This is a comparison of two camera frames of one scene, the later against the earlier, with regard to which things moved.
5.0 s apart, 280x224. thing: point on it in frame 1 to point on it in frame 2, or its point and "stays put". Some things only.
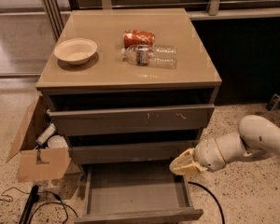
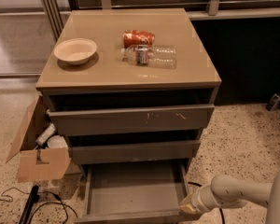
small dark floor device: x=273 y=102 stays put
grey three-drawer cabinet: x=127 y=87 stays put
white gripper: x=207 y=155 to x=198 y=197
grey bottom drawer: x=134 y=194 stays put
